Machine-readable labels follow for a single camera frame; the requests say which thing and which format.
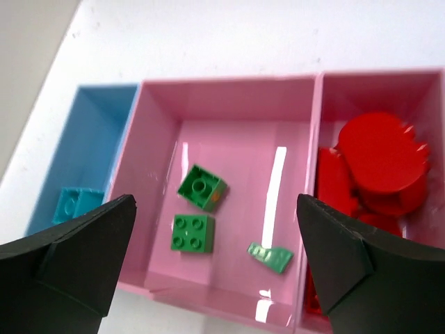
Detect red angular lego piece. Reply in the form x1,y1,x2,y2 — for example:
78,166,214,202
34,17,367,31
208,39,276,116
316,148,358,216

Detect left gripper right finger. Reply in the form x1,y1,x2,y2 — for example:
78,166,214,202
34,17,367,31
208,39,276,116
296,194,444,333

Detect red and lime lego stack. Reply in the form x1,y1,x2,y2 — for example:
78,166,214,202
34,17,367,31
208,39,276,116
337,112,430,216

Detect turquoise lego bricks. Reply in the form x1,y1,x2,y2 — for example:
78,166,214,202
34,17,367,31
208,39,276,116
52,187,104,225

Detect red lego cluster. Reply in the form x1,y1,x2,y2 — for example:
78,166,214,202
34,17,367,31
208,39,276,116
357,212,403,237

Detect blue and pink sorting tray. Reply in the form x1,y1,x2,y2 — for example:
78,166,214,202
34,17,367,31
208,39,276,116
28,69,444,333

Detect small green lego piece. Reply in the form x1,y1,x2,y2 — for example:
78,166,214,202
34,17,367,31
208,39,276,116
247,242,294,274

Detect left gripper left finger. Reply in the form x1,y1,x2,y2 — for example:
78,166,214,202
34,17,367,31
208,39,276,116
1,195,136,333

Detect green lego brick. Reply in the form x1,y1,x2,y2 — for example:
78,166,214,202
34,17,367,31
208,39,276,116
177,164,227,213
170,214,216,253

